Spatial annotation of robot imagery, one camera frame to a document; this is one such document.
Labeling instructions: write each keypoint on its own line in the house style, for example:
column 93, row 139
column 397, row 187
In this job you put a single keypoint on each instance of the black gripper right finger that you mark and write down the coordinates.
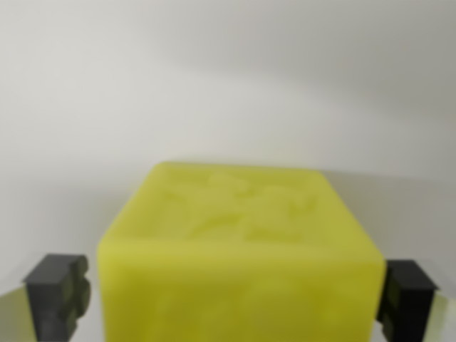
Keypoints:
column 409, row 303

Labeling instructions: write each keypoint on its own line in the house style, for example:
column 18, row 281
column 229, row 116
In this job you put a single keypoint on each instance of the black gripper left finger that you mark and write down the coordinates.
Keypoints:
column 53, row 299

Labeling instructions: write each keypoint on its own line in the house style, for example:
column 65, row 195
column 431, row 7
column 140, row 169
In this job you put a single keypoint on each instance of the yellow cube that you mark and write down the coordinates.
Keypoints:
column 235, row 256

